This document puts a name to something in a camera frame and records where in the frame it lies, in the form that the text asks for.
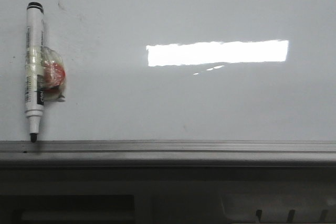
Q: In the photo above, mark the red magnet taped to marker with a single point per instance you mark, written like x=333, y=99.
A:
x=54, y=74

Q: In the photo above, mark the white black whiteboard marker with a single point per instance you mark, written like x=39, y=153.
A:
x=35, y=70

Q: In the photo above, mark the white whiteboard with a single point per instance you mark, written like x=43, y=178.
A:
x=255, y=70

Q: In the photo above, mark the grey aluminium whiteboard frame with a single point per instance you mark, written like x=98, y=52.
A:
x=167, y=153

